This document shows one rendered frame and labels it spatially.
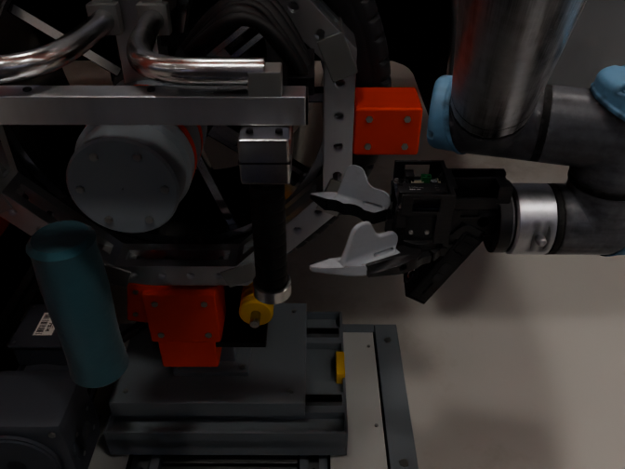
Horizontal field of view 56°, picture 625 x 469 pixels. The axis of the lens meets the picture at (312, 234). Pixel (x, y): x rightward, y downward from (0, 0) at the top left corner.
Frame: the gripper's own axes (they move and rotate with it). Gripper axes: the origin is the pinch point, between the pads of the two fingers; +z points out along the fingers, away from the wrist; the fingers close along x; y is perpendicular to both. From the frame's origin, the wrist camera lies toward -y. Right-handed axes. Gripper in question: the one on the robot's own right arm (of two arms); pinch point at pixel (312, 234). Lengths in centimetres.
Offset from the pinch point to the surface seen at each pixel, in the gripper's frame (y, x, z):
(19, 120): 12.6, -1.4, 28.5
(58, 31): 12.1, -30.8, 35.3
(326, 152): -1.0, -20.4, -1.8
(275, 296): -6.9, 2.2, 4.1
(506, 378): -83, -51, -50
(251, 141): 11.8, 1.5, 5.7
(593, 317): -83, -74, -81
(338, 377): -66, -37, -5
